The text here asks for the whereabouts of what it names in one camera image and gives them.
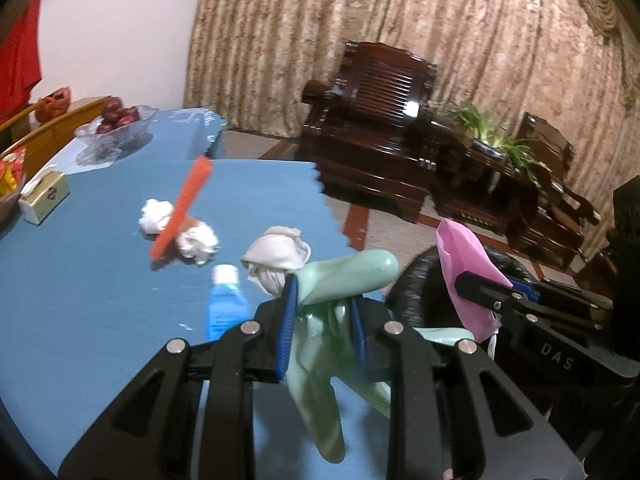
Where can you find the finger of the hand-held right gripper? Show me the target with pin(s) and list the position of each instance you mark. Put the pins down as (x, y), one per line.
(480, 285)
(526, 291)

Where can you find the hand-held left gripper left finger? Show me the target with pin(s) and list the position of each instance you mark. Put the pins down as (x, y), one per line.
(287, 320)

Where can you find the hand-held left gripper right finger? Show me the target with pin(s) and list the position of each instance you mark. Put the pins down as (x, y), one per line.
(359, 332)

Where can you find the green rubber glove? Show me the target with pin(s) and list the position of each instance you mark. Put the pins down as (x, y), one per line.
(350, 270)

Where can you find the knotted white bundle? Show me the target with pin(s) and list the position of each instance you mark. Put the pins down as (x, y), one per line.
(272, 257)

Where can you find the blue bottle with white cap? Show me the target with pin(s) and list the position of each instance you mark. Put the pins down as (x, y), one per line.
(225, 305)

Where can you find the black waste bin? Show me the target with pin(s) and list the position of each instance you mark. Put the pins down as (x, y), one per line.
(415, 290)

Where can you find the white tissue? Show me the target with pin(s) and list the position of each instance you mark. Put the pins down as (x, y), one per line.
(197, 242)
(156, 216)

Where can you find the orange foam net sleeve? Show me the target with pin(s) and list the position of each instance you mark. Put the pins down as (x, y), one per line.
(182, 205)

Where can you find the dark wooden side table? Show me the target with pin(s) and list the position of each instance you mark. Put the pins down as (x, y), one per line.
(475, 195)

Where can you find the dark wooden cushioned armchair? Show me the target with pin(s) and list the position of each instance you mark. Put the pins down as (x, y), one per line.
(550, 185)

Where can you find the green potted plant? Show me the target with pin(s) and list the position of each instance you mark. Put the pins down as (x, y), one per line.
(485, 130)

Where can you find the dark wooden slatted armchair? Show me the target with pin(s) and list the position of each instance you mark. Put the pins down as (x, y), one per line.
(370, 135)

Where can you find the glass fruit bowl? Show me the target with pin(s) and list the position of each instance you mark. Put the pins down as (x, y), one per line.
(117, 137)

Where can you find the red apple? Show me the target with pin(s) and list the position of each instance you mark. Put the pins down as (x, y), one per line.
(111, 107)
(105, 126)
(131, 114)

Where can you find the tissue box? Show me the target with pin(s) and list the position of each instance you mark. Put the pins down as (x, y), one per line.
(45, 197)

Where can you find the beige patterned curtain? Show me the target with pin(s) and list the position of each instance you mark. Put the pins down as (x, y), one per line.
(400, 20)

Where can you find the glass snack bowl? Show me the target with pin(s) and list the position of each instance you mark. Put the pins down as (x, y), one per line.
(7, 210)

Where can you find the pile of red snack packets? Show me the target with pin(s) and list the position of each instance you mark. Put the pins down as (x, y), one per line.
(10, 170)

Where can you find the wooden chair with curved back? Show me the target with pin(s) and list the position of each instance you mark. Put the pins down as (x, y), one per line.
(22, 135)

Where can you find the red cloth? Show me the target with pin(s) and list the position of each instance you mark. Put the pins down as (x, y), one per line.
(20, 60)

